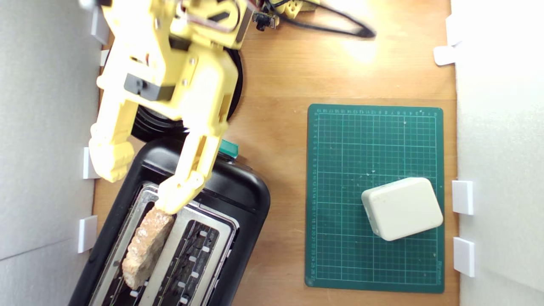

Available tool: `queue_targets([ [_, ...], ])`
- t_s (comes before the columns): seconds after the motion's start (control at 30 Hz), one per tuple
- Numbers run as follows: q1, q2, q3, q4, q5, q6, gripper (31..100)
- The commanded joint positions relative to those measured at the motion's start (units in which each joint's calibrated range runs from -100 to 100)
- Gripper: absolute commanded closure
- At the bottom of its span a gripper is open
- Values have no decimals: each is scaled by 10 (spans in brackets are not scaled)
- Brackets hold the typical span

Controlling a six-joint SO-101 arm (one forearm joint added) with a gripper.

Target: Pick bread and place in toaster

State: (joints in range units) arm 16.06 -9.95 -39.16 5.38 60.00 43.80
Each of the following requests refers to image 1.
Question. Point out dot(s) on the brown bread slice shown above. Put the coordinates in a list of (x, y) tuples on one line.
[(146, 246)]

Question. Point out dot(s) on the green toaster lever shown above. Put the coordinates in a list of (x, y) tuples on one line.
[(230, 149)]

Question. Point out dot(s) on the black two-slot toaster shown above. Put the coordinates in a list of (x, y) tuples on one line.
[(238, 199)]

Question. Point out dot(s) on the black round plate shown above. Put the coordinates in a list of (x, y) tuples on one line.
[(153, 123)]

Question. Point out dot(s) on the green cutting mat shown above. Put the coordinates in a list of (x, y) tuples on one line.
[(340, 191)]

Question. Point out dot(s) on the white block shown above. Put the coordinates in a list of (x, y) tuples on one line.
[(401, 208)]

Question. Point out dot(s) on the white wall clip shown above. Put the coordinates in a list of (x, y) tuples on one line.
[(464, 256), (450, 29), (103, 58), (444, 55), (86, 165), (87, 233), (97, 30), (463, 196)]

